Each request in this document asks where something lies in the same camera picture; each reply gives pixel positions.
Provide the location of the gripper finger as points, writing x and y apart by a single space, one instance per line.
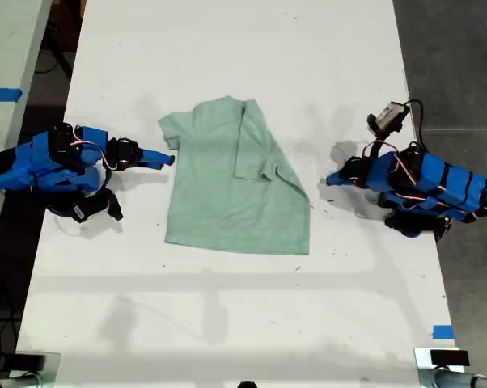
156 157
155 166

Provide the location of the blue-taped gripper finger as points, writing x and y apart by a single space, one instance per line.
341 178

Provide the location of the pale green t-shirt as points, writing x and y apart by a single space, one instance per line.
227 210

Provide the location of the blue and black arm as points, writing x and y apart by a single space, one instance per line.
450 182
45 161

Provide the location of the long blue tape strip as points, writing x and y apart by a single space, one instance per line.
2 94

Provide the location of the white side table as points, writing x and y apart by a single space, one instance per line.
9 60

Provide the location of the short blue tape piece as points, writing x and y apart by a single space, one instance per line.
443 332

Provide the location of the small black box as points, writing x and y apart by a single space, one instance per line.
450 357
27 362

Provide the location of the grey metal tube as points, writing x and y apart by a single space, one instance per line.
470 380
9 382

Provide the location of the black camera stalk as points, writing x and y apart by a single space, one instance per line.
378 145
106 182

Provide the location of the black camera box with label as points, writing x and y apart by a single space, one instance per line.
87 208

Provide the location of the grey camera box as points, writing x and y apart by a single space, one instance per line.
389 115

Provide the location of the metal clamp bracket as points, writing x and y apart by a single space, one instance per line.
421 363
53 368

